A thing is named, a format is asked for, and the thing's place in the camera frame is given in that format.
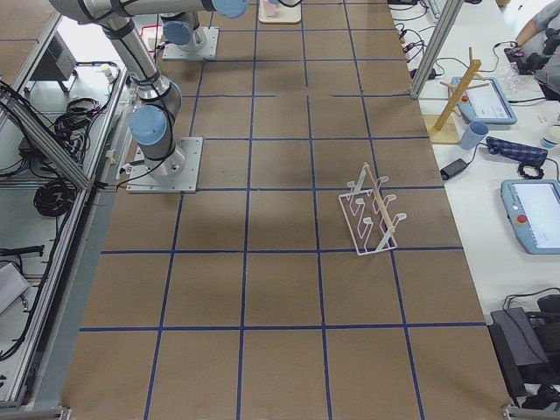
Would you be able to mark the pink plastic cup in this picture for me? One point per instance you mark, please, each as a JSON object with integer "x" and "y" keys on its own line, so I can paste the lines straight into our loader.
{"x": 269, "y": 8}

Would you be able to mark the blue cup on desk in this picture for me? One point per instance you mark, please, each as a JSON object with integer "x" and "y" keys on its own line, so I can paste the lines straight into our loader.
{"x": 475, "y": 132}

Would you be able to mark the white paper cup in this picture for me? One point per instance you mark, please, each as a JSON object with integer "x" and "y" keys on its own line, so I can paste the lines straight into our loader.
{"x": 551, "y": 138}

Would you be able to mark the black power adapter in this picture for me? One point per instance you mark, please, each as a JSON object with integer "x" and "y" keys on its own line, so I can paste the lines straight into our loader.
{"x": 453, "y": 169}

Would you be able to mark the wooden mug tree stand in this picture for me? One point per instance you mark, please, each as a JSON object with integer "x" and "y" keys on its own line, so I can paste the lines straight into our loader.
{"x": 440, "y": 130}

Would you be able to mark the cream plastic tray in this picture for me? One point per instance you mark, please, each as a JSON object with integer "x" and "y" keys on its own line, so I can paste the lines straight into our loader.
{"x": 287, "y": 13}

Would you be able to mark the blue teach pendant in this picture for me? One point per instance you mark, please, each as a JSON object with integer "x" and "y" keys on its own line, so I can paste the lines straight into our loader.
{"x": 532, "y": 207}
{"x": 485, "y": 101}

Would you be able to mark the blue plaid cloth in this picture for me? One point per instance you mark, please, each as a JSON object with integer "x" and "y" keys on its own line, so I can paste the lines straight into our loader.
{"x": 524, "y": 154}

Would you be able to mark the white wire cup rack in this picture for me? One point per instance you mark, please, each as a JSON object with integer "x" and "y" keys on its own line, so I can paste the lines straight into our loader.
{"x": 366, "y": 212}

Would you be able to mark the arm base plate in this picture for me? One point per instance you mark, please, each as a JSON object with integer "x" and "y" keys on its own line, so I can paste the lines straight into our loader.
{"x": 206, "y": 53}
{"x": 177, "y": 174}

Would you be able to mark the aluminium frame post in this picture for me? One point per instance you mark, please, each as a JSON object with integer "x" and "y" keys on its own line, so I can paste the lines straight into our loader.
{"x": 435, "y": 44}

